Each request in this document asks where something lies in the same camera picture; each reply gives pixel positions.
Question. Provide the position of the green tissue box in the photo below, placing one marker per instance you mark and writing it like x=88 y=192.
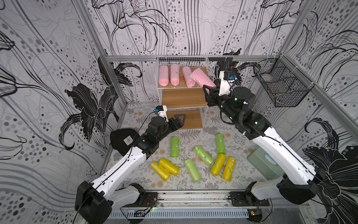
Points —
x=265 y=164

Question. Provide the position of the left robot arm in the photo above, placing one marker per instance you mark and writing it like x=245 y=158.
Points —
x=95 y=200

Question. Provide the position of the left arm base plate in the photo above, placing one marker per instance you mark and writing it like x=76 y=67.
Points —
x=145 y=200

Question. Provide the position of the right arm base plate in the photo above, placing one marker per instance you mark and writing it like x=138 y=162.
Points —
x=242 y=199

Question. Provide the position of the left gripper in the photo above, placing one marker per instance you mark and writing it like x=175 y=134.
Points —
x=179 y=123

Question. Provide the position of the white slotted cable duct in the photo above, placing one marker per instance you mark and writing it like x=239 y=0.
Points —
x=157 y=213

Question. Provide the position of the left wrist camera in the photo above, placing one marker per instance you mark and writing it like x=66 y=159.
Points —
x=161 y=111

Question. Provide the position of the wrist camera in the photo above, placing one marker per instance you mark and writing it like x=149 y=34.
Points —
x=161 y=111
x=227 y=80

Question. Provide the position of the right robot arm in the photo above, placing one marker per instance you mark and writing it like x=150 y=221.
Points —
x=300 y=180

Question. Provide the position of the yellow trash bag roll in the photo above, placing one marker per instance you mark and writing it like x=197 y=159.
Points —
x=161 y=171
x=171 y=168
x=229 y=168
x=217 y=165

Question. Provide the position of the white wire wooden shelf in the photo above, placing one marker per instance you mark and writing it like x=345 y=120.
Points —
x=182 y=99

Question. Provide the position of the black baseball cap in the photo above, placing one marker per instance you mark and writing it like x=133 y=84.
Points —
x=122 y=140

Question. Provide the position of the pink trash bag roll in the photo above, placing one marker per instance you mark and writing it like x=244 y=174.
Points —
x=175 y=74
x=163 y=75
x=186 y=74
x=200 y=77

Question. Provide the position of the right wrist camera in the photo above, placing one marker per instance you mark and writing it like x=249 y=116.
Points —
x=227 y=80

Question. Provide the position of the black wire wall basket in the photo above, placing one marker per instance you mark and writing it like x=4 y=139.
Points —
x=281 y=84

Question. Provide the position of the green trash bag roll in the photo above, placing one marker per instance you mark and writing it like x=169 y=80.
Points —
x=220 y=144
x=175 y=141
x=203 y=155
x=190 y=166

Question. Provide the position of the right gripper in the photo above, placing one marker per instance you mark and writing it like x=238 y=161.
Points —
x=212 y=98

